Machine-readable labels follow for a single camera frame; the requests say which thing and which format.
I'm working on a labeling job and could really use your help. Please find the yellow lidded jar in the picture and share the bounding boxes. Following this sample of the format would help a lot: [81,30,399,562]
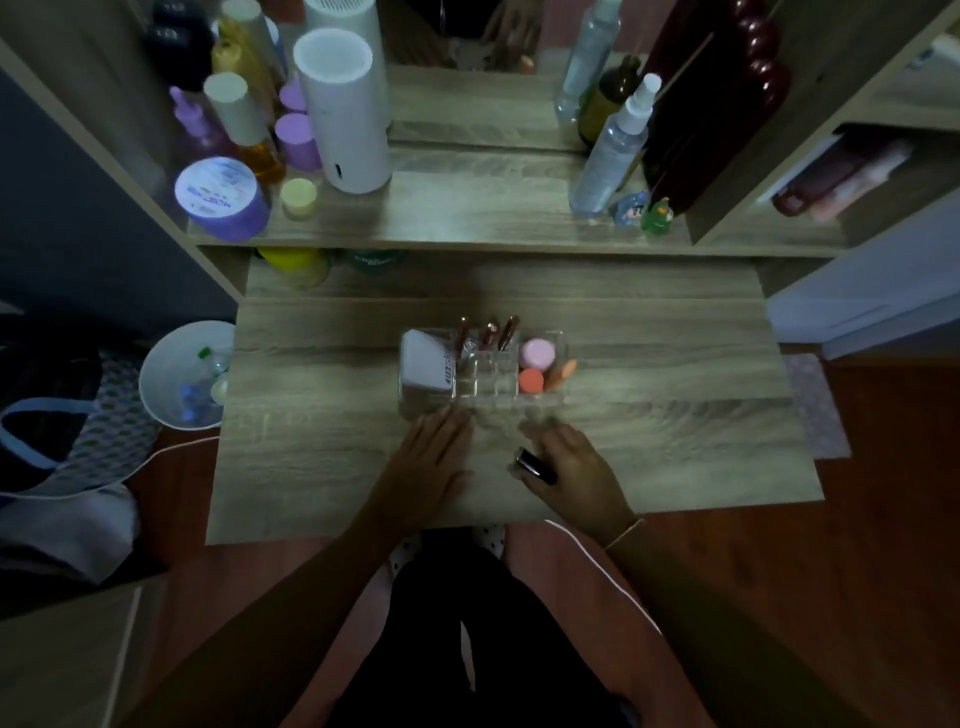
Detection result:
[257,247,331,290]

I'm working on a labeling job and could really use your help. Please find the person's right forearm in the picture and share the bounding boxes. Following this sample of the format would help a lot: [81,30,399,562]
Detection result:
[605,521,871,728]

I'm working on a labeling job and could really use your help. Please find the small pale yellow jar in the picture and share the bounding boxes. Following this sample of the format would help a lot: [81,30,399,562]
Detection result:
[280,177,319,221]

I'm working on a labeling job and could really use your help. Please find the small purple capped bottle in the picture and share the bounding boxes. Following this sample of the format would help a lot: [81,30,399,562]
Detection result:
[273,112,324,174]

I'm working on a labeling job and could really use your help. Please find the person's right hand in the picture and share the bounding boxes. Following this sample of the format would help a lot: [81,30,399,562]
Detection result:
[515,419,640,548]

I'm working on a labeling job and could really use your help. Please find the pink patterned rug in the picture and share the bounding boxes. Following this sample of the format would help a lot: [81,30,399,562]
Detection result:
[783,352,853,460]

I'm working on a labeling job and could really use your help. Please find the thin gold bracelet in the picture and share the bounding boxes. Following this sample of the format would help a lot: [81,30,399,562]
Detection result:
[603,517,648,553]

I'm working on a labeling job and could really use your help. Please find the light pink tube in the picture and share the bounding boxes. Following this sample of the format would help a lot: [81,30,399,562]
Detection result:
[806,142,916,224]

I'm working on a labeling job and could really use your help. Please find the person's left hand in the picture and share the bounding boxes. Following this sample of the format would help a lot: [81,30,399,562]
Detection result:
[363,404,478,538]

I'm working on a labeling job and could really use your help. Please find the blue capped plastic bottle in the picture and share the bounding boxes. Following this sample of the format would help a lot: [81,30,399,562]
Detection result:
[178,382,219,426]

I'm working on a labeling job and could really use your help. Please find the dark bag blue handles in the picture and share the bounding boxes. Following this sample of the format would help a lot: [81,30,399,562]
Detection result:
[0,299,163,501]

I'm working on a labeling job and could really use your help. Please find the beige wooden cabinet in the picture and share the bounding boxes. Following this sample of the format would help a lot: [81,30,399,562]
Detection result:
[0,577,171,728]

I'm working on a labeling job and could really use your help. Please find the person's left forearm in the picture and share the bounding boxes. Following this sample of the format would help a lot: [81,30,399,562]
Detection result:
[123,521,412,728]

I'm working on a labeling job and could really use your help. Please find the purple lidded jar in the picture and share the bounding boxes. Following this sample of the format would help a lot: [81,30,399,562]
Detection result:
[174,156,272,244]

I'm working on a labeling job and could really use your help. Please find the amber bottle beige cap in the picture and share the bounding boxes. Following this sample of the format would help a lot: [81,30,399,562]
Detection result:
[203,71,288,187]

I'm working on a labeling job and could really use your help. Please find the thin wooden stick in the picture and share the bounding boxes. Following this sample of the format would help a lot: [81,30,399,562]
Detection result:
[659,31,718,85]

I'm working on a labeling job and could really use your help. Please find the vanity mirror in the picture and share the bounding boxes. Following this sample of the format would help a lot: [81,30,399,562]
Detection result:
[127,0,676,155]

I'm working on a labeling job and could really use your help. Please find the small blue figurine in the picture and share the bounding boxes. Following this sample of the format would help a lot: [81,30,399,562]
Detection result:
[612,191,650,228]

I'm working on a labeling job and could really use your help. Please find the thin white cable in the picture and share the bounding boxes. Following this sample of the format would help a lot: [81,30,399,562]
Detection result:
[0,434,665,637]

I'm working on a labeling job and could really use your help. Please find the white cylindrical humidifier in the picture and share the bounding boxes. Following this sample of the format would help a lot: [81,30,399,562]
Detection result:
[293,28,394,196]

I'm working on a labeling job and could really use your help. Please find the maroon tube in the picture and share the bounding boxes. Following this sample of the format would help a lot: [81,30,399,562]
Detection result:
[772,138,879,219]

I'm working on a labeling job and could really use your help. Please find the white door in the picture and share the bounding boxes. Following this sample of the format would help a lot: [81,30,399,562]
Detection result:
[764,187,960,361]

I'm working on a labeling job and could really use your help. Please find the clear spray bottle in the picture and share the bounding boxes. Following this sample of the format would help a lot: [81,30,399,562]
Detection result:
[568,72,664,220]

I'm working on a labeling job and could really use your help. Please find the black trousers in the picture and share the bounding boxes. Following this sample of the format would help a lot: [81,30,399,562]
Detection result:
[326,528,639,728]

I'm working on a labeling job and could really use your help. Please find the grey cloth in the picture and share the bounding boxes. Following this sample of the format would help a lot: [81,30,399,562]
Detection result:
[0,483,144,591]

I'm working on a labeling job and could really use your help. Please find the green jar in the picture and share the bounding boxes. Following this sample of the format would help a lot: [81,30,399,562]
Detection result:
[344,249,410,276]

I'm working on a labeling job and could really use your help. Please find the wooden vanity shelf unit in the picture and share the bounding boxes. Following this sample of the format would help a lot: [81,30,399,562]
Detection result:
[0,0,960,547]

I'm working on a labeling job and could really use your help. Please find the white round waste bin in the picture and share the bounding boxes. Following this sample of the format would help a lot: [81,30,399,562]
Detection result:
[138,320,238,432]

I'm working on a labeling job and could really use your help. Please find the purple pump bottle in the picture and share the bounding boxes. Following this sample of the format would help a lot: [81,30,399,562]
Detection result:
[168,86,226,163]

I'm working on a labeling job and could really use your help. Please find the clear acrylic makeup organizer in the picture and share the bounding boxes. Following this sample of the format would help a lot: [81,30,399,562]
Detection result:
[397,326,570,418]

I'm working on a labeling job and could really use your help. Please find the black lipstick tube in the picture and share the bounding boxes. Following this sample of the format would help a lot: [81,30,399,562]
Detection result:
[515,447,559,486]

